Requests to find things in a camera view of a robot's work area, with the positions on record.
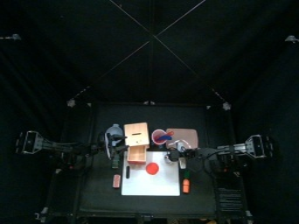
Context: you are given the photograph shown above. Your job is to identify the grey bowl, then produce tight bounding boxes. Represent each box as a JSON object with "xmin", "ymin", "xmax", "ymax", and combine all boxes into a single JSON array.
[{"xmin": 104, "ymin": 123, "xmax": 127, "ymax": 147}]

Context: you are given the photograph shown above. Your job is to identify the wooden drawer with red front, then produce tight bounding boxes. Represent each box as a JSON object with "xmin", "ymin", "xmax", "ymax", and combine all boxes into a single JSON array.
[{"xmin": 126, "ymin": 144, "xmax": 148, "ymax": 165}]

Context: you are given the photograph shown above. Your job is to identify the red dough disc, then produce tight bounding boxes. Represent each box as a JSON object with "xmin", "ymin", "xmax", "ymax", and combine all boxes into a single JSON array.
[{"xmin": 144, "ymin": 162, "xmax": 160, "ymax": 176}]

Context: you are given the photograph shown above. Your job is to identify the red plastic cup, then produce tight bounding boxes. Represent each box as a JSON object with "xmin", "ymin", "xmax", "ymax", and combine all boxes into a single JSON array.
[{"xmin": 151, "ymin": 129, "xmax": 170, "ymax": 146}]

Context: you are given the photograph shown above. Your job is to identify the blue plastic tool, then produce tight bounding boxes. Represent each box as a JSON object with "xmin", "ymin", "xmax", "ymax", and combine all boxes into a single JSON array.
[{"xmin": 158, "ymin": 130, "xmax": 175, "ymax": 142}]

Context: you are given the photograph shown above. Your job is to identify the orange toy carrot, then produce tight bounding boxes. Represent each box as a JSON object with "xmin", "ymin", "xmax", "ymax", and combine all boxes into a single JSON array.
[{"xmin": 182, "ymin": 170, "xmax": 192, "ymax": 194}]

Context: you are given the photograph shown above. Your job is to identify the white cutting board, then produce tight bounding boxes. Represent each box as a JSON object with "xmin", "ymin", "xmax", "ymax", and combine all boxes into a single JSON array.
[{"xmin": 120, "ymin": 150, "xmax": 183, "ymax": 197}]

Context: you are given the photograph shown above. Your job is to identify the pink rectangular block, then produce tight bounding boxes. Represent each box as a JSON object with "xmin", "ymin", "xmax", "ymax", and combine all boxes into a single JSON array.
[{"xmin": 112, "ymin": 173, "xmax": 123, "ymax": 189}]

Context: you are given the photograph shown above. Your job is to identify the printed warning label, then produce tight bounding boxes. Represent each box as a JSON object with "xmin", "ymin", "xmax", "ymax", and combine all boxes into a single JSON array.
[{"xmin": 216, "ymin": 186, "xmax": 244, "ymax": 216}]

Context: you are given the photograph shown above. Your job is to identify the thin diagonal frame cord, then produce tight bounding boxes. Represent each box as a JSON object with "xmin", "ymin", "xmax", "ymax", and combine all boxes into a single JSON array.
[
  {"xmin": 70, "ymin": 0, "xmax": 207, "ymax": 104},
  {"xmin": 107, "ymin": 0, "xmax": 231, "ymax": 109}
]

